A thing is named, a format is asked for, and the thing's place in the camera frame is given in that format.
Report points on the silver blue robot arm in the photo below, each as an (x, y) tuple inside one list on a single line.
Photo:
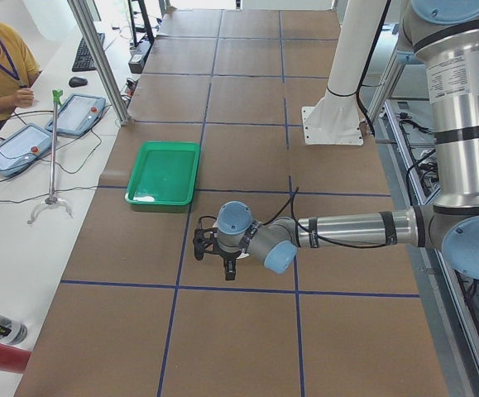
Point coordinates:
[(444, 35)]

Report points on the black keyboard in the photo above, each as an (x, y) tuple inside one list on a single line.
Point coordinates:
[(83, 60)]

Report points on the black computer mouse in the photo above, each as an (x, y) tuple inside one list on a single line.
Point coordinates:
[(77, 81)]

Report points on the green plastic tray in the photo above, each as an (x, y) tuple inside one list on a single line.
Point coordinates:
[(163, 176)]

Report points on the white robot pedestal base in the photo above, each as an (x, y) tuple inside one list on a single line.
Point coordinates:
[(335, 120)]

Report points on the aluminium frame post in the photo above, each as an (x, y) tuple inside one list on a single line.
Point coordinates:
[(86, 25)]

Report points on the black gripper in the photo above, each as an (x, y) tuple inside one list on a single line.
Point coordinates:
[(229, 259)]

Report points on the far blue teach pendant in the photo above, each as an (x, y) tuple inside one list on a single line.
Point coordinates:
[(78, 113)]

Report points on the near blue teach pendant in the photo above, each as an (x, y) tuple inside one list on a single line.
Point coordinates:
[(23, 148)]

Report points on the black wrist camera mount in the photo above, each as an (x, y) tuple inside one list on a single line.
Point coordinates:
[(209, 233)]

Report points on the white round plate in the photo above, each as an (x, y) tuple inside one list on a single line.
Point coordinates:
[(244, 256)]

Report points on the red cylinder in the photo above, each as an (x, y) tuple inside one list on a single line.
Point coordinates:
[(13, 359)]

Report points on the metal reacher grabber tool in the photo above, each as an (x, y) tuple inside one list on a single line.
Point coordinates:
[(52, 200)]

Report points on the blue teach pendant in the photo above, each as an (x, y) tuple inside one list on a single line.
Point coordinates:
[(78, 113), (23, 148)]

